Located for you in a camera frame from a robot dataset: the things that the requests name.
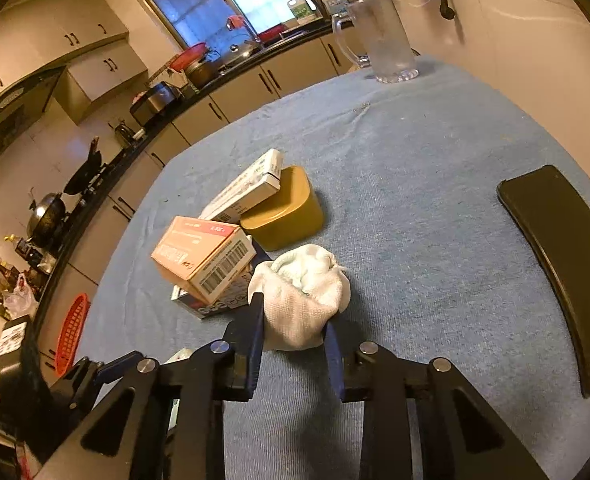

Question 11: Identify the white paper towel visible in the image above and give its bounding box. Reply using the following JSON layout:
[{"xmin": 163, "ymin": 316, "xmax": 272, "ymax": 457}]
[{"xmin": 247, "ymin": 244, "xmax": 351, "ymax": 352}]

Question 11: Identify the pink white medicine box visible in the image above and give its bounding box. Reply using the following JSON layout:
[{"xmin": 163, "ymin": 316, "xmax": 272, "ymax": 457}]
[{"xmin": 151, "ymin": 216, "xmax": 256, "ymax": 304}]

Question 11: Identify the long white cardboard box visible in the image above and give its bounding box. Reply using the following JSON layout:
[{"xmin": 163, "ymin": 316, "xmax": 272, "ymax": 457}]
[{"xmin": 199, "ymin": 148, "xmax": 283, "ymax": 223}]

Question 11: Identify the red plastic basket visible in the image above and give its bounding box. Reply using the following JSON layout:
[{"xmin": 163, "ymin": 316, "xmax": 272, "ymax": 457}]
[{"xmin": 54, "ymin": 292, "xmax": 90, "ymax": 377}]

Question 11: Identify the white plastic bag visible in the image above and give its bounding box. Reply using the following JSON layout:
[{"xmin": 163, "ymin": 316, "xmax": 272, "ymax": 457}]
[{"xmin": 2, "ymin": 273, "xmax": 38, "ymax": 318}]

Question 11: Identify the steel wok with lid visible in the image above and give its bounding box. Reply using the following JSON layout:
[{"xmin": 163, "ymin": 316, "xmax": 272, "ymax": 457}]
[{"xmin": 26, "ymin": 193, "xmax": 66, "ymax": 248}]

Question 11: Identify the black frying pan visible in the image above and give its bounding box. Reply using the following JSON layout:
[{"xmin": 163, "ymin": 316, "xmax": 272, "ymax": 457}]
[{"xmin": 63, "ymin": 136, "xmax": 102, "ymax": 195}]

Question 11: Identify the black range hood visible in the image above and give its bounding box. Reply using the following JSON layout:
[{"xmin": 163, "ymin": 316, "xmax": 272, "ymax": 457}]
[{"xmin": 0, "ymin": 65, "xmax": 66, "ymax": 155}]

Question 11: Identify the black rice cooker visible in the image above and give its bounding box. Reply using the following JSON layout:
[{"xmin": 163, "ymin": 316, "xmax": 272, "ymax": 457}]
[{"xmin": 129, "ymin": 81, "xmax": 182, "ymax": 127}]

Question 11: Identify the red basin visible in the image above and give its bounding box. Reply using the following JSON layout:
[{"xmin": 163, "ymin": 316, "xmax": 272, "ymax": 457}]
[{"xmin": 168, "ymin": 42, "xmax": 208, "ymax": 73}]

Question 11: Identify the clear glass mug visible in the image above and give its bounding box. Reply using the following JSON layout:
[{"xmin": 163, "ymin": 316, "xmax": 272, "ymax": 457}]
[{"xmin": 332, "ymin": 0, "xmax": 420, "ymax": 84}]

